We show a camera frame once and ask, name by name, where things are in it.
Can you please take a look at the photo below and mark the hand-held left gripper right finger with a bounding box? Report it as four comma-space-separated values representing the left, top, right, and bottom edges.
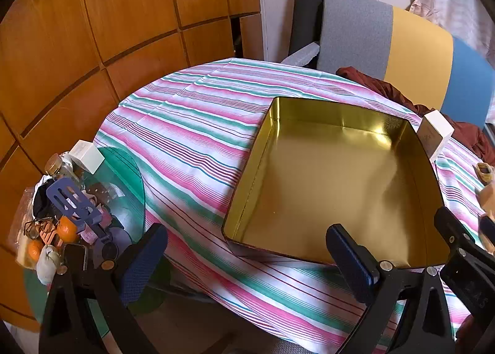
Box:
325, 224, 455, 354

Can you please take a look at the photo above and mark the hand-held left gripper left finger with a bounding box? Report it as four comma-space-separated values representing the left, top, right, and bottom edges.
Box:
39, 223, 169, 354

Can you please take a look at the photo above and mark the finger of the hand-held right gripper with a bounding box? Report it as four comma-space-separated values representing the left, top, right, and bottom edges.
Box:
434, 207, 495, 324
479, 215, 495, 255

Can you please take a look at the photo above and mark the gold metal tin box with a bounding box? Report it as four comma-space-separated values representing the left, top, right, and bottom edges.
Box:
222, 97, 451, 271

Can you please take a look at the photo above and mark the black phone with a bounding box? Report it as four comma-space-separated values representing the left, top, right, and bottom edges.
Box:
64, 244, 88, 271

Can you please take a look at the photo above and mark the white cloth pouch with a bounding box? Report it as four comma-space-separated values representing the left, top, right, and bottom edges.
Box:
37, 245, 62, 285

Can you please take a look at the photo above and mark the green glass turntable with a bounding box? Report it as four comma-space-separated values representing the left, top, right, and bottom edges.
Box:
23, 146, 171, 339

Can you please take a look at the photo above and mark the purple slotted spatula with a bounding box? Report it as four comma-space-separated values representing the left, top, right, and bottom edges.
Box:
46, 178, 118, 262

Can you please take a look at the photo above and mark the small white carton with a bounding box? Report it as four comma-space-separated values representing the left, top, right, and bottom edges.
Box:
417, 110, 455, 163

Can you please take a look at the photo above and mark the white cube box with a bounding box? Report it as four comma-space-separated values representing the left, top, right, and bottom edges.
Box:
71, 140, 105, 174

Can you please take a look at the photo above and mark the clear plastic bag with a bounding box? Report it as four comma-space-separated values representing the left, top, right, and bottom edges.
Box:
8, 188, 39, 270

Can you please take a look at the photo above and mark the glass jar with cork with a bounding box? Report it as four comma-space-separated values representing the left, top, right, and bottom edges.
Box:
45, 153, 86, 188

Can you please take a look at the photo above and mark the striped tablecloth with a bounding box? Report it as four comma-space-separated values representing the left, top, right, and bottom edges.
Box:
94, 57, 490, 351

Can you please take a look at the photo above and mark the dark red cloth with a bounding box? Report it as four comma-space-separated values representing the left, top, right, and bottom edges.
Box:
336, 66, 495, 163

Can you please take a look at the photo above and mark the grey yellow blue chair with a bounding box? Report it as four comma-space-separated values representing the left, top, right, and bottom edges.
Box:
316, 0, 495, 130

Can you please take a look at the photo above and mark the white foam piece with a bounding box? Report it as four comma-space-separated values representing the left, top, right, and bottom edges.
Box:
280, 42, 321, 67

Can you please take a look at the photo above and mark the black rolled mat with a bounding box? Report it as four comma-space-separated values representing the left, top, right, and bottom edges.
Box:
289, 0, 329, 59

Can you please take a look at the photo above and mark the wooden panel cabinet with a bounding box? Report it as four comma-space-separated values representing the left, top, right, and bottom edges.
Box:
0, 0, 261, 333

